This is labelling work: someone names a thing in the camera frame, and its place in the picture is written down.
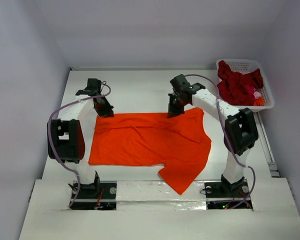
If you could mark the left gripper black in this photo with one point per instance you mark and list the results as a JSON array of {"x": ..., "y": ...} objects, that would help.
[{"x": 107, "y": 112}]

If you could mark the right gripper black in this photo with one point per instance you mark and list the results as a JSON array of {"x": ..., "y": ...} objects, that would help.
[{"x": 174, "y": 108}]

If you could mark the orange t shirt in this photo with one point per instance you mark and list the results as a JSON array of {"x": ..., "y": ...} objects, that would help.
[{"x": 180, "y": 144}]

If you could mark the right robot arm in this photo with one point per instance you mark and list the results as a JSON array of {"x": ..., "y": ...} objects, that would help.
[{"x": 238, "y": 125}]

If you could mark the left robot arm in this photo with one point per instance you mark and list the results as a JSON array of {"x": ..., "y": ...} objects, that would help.
[{"x": 66, "y": 143}]

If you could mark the dark red t shirt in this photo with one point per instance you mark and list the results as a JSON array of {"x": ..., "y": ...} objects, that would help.
[{"x": 232, "y": 85}]

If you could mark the pink garment in basket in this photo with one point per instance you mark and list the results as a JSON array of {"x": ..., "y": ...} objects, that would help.
[{"x": 252, "y": 92}]

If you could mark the white plastic basket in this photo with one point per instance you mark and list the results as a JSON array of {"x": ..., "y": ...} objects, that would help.
[{"x": 246, "y": 66}]

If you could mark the small orange garment in basket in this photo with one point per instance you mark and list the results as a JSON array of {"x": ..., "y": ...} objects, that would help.
[{"x": 259, "y": 102}]

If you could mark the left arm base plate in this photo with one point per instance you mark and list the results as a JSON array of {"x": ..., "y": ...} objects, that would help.
[{"x": 100, "y": 199}]

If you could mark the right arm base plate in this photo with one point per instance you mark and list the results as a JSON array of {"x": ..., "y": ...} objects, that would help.
[{"x": 217, "y": 196}]

